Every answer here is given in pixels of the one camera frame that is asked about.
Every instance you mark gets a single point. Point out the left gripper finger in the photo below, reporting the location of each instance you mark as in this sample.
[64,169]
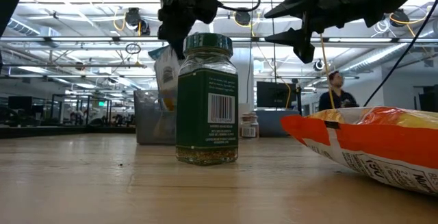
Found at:
[178,47]

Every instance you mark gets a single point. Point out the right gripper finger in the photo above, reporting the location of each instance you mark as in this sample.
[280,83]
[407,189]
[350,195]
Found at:
[294,6]
[294,37]

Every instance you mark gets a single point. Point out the reduced sodium ramen packet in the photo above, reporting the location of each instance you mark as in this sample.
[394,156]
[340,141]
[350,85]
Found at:
[167,76]

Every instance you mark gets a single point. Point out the black monitor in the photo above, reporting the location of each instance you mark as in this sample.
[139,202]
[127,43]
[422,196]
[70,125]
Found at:
[273,95]

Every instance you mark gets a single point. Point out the green lid spice jar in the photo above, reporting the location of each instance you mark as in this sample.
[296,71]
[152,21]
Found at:
[205,114]

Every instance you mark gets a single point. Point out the person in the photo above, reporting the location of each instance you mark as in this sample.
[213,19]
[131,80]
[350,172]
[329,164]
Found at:
[338,97]

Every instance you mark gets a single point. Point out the grey translucent plastic bin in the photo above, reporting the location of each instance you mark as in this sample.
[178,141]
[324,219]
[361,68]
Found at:
[147,121]

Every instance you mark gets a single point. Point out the white plastic bin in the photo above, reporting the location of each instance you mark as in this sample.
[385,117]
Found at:
[245,107]

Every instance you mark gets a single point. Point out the blue bowl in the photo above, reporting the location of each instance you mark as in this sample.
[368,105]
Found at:
[273,123]

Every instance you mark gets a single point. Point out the small clear glass jar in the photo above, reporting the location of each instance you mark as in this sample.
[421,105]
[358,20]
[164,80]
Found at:
[250,129]

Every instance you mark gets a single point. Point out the orange ramen packet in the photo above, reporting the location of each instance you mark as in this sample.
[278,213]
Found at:
[376,142]

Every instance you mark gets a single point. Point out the small dark monitor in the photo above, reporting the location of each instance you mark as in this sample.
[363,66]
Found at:
[20,102]

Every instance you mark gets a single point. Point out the silver ventilation duct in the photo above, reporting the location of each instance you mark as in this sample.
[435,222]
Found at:
[376,59]
[20,27]

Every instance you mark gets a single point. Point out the dark wall screen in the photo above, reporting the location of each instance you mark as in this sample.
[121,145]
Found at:
[429,100]

